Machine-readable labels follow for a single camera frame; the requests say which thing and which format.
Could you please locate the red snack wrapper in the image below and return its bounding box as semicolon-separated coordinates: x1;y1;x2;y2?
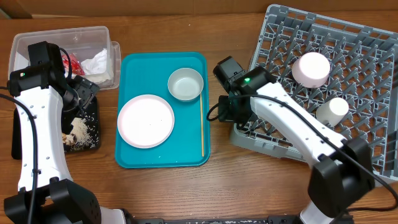
62;54;85;77

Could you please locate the white napkin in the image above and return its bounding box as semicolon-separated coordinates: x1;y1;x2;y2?
81;48;112;85

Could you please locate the brown food scrap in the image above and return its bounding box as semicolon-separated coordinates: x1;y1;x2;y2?
62;133;77;146

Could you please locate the grey shallow bowl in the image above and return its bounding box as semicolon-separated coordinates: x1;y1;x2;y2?
167;68;204;101

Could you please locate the large white plate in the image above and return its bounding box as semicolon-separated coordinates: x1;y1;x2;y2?
117;95;175;149

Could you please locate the small white plate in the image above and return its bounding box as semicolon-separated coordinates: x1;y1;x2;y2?
292;52;331;88

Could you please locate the white paper cup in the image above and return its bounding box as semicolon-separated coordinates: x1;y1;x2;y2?
316;97;349;126

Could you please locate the grey dishwasher rack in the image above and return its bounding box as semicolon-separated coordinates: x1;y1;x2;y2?
229;4;398;187

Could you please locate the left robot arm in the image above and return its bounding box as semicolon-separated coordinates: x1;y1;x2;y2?
1;41;135;223

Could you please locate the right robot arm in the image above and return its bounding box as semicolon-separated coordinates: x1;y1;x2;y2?
213;56;375;223

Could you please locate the black rectangular tray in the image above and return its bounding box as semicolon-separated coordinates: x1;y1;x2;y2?
11;97;101;160

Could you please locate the clear plastic storage bin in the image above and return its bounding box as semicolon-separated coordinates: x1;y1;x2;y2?
8;26;121;90

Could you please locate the wooden chopstick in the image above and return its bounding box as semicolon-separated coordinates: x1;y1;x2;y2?
200;94;205;157

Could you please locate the spilled rice pile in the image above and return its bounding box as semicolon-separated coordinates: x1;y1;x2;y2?
63;115;100;152

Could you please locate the teal serving tray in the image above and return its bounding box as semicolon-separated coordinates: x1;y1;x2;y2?
115;52;211;169

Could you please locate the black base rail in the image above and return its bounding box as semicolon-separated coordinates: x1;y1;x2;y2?
127;215;301;224

